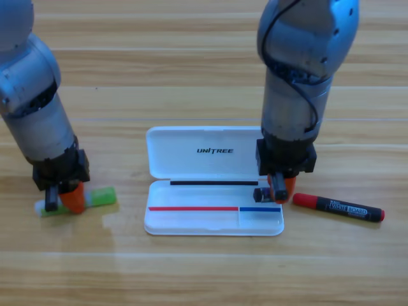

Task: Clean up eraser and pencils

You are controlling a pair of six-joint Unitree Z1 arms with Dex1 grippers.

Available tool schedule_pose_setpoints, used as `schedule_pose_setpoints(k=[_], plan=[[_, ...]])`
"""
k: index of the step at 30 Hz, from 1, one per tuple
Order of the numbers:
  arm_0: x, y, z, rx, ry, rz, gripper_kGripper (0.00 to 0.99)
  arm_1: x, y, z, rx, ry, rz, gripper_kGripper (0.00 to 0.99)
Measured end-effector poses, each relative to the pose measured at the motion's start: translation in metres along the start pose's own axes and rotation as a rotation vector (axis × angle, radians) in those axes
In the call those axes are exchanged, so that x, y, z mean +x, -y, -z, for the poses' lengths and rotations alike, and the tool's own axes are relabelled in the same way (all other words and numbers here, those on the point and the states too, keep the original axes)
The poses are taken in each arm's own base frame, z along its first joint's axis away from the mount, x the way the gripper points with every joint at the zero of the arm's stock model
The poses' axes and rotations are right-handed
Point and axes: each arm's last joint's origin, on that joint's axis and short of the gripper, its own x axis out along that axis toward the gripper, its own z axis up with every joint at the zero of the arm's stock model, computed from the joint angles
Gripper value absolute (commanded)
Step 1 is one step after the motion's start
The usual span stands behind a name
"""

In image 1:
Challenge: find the red black whiteboard marker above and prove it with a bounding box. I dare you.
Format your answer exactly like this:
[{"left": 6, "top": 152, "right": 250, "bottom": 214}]
[{"left": 292, "top": 193, "right": 385, "bottom": 222}]

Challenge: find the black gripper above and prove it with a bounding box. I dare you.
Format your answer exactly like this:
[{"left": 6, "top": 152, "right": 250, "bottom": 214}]
[
  {"left": 27, "top": 135, "right": 91, "bottom": 214},
  {"left": 256, "top": 129, "right": 317, "bottom": 205}
]

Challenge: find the dark blue eraser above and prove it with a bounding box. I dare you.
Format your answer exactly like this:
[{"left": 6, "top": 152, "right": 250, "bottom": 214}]
[{"left": 253, "top": 187, "right": 273, "bottom": 203}]

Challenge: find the green glue stick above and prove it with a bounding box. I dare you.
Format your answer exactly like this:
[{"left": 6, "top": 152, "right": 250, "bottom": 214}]
[{"left": 34, "top": 186, "right": 117, "bottom": 219}]

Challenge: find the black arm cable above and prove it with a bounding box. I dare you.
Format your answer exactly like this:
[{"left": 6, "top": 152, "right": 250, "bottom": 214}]
[{"left": 261, "top": 0, "right": 321, "bottom": 133}]

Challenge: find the white Unitree pencil case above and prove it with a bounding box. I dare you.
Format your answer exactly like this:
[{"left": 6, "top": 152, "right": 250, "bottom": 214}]
[{"left": 143, "top": 126, "right": 285, "bottom": 237}]

